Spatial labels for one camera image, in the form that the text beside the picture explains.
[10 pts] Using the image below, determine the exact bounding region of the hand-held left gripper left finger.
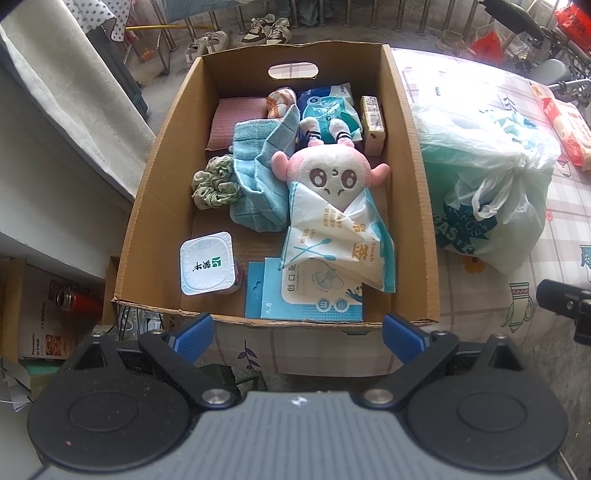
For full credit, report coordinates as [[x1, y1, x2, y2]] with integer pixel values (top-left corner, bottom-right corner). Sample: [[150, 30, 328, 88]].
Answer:
[[60, 313, 236, 409]]

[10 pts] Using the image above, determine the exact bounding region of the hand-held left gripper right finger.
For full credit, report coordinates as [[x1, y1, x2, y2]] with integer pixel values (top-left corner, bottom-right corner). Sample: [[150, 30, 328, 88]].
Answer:
[[362, 313, 532, 409]]

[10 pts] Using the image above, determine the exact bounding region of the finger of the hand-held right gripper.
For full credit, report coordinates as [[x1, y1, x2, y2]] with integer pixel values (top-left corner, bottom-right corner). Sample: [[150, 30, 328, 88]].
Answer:
[[536, 279, 591, 344]]

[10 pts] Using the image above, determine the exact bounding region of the brown cardboard box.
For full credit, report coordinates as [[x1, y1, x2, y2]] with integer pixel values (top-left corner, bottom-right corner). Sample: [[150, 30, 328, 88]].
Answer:
[[112, 41, 441, 329]]

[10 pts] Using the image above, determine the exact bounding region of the pink plush toy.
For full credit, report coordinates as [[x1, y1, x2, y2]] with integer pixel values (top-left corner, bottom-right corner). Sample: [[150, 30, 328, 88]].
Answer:
[[270, 115, 392, 213]]

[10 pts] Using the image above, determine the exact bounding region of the small brown drink carton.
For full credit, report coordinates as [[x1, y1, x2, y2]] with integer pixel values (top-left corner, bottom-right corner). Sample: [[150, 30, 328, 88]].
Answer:
[[359, 95, 386, 158]]

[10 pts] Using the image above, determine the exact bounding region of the blue wet wipes packet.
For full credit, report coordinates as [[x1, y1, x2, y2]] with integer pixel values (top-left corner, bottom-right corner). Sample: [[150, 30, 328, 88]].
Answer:
[[295, 82, 363, 144]]

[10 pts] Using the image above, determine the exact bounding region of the white yogurt cup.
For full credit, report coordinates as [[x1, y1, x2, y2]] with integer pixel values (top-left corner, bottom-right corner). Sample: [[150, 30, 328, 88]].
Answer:
[[179, 231, 244, 297]]

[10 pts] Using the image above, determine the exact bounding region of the blue white bandage box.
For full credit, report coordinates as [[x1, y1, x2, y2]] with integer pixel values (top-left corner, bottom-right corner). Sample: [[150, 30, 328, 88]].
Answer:
[[245, 257, 365, 323]]

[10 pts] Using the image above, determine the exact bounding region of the red thermos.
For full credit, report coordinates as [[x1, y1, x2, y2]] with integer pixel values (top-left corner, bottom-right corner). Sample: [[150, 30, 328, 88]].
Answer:
[[55, 288, 105, 319]]

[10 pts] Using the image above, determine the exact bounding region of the white cotton swab bag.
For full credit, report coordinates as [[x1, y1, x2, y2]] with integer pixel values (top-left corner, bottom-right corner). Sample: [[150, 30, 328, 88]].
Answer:
[[279, 181, 398, 294]]

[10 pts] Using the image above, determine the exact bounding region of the white green plastic bag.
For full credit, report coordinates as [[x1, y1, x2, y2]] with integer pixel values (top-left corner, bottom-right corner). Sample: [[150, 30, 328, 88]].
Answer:
[[411, 102, 555, 274]]

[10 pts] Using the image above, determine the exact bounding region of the printed cardboard box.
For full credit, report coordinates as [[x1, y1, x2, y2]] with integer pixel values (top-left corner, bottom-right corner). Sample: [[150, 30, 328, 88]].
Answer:
[[0, 258, 116, 365]]

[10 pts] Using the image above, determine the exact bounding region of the green scrunchie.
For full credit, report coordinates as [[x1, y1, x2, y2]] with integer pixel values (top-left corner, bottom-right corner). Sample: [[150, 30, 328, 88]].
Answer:
[[191, 154, 242, 210]]

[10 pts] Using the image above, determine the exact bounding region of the large red white wipes pack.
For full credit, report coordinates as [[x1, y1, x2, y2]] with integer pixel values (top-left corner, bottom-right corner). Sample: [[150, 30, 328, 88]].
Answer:
[[538, 95, 591, 172]]

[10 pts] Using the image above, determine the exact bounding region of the teal towel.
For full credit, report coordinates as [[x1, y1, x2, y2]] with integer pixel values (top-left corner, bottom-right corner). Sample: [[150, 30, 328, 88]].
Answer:
[[228, 105, 301, 232]]

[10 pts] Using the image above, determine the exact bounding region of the pink towel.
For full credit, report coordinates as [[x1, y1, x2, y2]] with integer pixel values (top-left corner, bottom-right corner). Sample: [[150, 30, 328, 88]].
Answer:
[[205, 97, 271, 152]]

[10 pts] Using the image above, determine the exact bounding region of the orange white cloth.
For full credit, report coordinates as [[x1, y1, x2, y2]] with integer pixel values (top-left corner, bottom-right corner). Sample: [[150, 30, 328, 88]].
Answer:
[[265, 88, 297, 121]]

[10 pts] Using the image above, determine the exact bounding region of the white patterned cloth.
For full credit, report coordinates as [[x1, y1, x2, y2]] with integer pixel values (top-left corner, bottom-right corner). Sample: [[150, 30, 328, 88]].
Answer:
[[0, 21, 158, 204]]

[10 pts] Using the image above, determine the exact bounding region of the red plastic bag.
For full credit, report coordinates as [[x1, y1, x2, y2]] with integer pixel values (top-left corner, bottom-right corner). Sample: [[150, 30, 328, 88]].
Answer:
[[471, 25, 503, 56], [554, 6, 591, 44]]

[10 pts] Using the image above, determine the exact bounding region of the dark grey crate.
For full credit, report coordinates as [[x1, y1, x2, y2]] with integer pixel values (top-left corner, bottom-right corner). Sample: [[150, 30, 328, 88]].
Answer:
[[85, 23, 149, 118]]

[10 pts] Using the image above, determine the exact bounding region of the black bicycle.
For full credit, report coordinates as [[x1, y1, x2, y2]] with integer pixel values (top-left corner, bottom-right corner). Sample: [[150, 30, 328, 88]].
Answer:
[[480, 0, 591, 100]]

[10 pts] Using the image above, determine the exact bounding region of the yellow stick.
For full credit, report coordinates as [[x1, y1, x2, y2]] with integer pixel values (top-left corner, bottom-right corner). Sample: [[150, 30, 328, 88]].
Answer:
[[124, 24, 195, 33]]

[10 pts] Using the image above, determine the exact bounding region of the blue spotted cloth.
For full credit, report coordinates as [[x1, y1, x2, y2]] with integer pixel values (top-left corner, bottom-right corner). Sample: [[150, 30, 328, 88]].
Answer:
[[166, 0, 333, 24]]

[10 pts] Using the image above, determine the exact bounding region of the star print cloth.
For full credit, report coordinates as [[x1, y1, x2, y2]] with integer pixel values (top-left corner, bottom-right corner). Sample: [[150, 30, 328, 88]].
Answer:
[[60, 0, 134, 44]]

